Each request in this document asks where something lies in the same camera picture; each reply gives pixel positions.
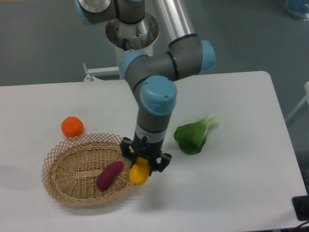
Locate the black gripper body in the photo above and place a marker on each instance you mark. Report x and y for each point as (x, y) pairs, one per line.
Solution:
(148, 151)

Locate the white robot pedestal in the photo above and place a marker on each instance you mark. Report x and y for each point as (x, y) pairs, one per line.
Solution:
(116, 70)

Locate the black device at corner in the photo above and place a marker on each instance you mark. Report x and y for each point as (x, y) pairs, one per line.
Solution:
(301, 207)

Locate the yellow mango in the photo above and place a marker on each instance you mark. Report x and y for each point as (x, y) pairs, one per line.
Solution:
(139, 172)

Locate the blue bag in background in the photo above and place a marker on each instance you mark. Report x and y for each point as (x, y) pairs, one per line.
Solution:
(299, 9)

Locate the woven wicker basket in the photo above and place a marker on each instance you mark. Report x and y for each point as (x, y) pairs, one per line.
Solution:
(71, 169)

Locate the white frame at right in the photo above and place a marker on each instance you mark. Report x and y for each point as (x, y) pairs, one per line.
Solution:
(299, 109)

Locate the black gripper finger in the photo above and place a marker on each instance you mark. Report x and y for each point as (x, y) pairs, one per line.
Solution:
(159, 162)
(127, 150)

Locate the orange tangerine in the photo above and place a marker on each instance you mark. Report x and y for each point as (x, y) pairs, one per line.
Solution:
(72, 127)

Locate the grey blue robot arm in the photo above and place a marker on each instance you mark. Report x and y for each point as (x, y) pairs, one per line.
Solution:
(151, 78)

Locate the green bok choy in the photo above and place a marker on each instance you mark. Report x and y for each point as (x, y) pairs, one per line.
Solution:
(191, 137)

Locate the purple sweet potato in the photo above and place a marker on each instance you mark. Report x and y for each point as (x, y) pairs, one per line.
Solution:
(109, 174)

